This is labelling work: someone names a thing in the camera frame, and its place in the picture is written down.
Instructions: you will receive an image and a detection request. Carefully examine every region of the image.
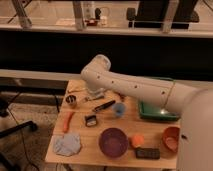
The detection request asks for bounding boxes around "black handled fork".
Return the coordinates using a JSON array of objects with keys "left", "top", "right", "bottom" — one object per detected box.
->
[{"left": 92, "top": 100, "right": 116, "bottom": 113}]

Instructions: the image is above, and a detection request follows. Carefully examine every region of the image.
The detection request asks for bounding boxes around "green plastic tray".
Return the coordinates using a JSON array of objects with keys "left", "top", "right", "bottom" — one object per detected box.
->
[{"left": 137, "top": 77, "right": 181, "bottom": 122}]

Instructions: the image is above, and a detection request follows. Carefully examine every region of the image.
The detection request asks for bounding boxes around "blue grey cloth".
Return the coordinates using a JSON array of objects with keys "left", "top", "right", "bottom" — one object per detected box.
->
[{"left": 53, "top": 133, "right": 81, "bottom": 157}]

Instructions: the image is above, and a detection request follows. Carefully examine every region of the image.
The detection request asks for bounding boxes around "black remote control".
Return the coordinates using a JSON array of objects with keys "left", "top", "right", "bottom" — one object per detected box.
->
[{"left": 135, "top": 148, "right": 160, "bottom": 160}]

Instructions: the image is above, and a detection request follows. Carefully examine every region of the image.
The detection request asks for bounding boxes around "orange bowl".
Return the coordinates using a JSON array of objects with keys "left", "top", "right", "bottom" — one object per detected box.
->
[{"left": 162, "top": 127, "right": 180, "bottom": 153}]

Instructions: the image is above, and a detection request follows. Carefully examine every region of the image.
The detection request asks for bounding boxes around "orange ball toy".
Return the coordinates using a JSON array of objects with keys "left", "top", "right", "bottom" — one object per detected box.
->
[{"left": 130, "top": 134, "right": 144, "bottom": 148}]

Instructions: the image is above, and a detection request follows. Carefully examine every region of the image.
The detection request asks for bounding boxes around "small black box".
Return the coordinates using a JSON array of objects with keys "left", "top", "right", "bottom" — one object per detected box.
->
[{"left": 85, "top": 115, "right": 98, "bottom": 127}]

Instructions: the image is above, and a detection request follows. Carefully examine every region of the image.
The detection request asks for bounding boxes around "black monitor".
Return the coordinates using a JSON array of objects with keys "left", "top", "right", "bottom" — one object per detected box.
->
[{"left": 126, "top": 0, "right": 200, "bottom": 29}]

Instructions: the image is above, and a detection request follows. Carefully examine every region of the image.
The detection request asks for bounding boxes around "black office chair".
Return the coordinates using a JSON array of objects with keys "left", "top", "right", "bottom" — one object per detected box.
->
[{"left": 0, "top": 94, "right": 39, "bottom": 171}]

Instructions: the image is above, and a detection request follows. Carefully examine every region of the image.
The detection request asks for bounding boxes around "purple bowl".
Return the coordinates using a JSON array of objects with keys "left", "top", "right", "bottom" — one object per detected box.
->
[{"left": 99, "top": 128, "right": 129, "bottom": 158}]

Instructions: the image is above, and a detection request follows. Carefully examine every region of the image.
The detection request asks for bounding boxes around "cream wooden spoon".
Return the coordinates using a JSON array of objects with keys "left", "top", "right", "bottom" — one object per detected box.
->
[{"left": 67, "top": 88, "right": 85, "bottom": 94}]

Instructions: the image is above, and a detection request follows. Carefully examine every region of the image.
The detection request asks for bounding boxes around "small metal cup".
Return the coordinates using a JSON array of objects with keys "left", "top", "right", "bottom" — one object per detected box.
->
[{"left": 65, "top": 95, "right": 77, "bottom": 108}]

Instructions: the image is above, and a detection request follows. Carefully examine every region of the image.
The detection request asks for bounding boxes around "orange carrot toy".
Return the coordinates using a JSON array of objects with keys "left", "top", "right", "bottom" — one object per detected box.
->
[{"left": 62, "top": 112, "right": 75, "bottom": 133}]

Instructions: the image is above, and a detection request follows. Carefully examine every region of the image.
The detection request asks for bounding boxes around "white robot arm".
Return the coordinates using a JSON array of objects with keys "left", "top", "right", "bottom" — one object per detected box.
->
[{"left": 81, "top": 54, "right": 213, "bottom": 171}]

